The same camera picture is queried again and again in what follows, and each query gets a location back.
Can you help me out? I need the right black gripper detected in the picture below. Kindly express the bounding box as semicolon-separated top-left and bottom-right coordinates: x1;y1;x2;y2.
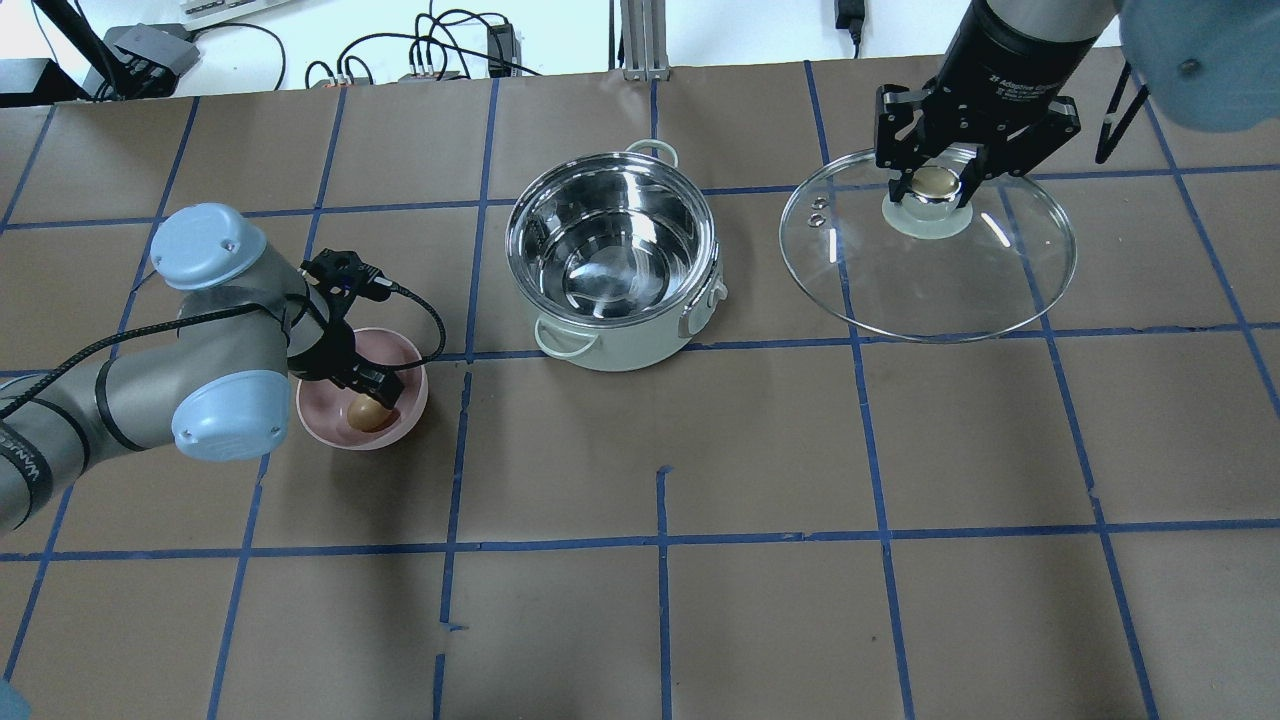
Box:
874;1;1083;209

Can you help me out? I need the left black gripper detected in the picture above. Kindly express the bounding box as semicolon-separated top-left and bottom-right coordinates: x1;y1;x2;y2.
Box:
288;296;404;410

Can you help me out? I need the brown egg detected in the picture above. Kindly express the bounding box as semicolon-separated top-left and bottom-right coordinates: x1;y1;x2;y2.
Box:
346;395;396;433

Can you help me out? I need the glass pot lid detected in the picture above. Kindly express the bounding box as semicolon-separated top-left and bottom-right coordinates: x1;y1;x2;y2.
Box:
778;149;1078;343

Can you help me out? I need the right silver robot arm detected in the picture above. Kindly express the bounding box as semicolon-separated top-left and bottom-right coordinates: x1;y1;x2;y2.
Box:
874;1;1279;206

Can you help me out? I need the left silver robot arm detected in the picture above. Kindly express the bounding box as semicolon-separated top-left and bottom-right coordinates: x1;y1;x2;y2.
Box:
1;202;404;532

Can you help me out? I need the pale green steel pot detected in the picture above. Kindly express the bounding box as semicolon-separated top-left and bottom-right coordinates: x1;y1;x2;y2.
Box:
506;138;728;372

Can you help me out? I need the pink bowl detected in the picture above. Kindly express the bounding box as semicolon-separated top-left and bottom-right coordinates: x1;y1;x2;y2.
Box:
296;327;430;452

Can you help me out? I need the black power adapter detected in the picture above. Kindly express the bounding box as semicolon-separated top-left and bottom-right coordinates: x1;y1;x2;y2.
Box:
835;0;867;36

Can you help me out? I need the black usb hub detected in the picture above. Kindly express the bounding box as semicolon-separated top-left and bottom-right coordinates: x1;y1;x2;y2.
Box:
486;22;518;77

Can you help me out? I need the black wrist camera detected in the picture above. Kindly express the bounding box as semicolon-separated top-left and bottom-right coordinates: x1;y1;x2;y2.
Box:
300;249;396;302

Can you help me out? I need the aluminium frame post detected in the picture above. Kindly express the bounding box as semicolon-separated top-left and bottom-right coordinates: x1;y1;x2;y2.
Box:
620;0;671;81

